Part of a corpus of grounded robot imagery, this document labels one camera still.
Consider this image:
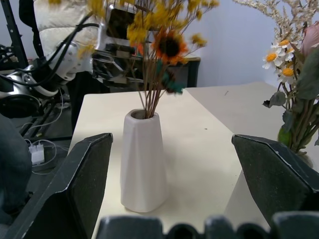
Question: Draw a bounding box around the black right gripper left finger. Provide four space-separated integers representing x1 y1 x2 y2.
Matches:
4 132 114 239

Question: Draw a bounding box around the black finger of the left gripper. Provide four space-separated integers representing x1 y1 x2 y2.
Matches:
93 42 141 60
91 59 144 88

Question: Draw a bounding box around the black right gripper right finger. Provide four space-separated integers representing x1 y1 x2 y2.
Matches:
231 134 319 226

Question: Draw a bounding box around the yellow orange sunflower bouquet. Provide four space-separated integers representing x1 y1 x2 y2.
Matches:
48 0 220 119

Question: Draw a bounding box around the white daisy pink flower bouquet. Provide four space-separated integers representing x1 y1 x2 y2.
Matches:
231 0 319 153

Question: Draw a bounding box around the white faceted ceramic vase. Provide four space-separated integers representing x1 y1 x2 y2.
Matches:
291 148 315 168
120 109 170 213

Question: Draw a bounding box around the white power adapter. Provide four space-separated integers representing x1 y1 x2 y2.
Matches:
28 143 46 165

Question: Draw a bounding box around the person in white jacket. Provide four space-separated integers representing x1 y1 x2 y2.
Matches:
18 0 112 130

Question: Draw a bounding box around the person in blue jeans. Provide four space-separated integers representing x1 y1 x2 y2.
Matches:
0 115 33 226

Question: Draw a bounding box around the black background cabinet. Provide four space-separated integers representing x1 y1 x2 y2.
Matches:
171 56 201 88

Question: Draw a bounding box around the white floor cable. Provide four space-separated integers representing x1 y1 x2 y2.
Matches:
21 89 72 175

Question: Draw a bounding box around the black metal frame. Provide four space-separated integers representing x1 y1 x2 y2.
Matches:
0 0 28 72

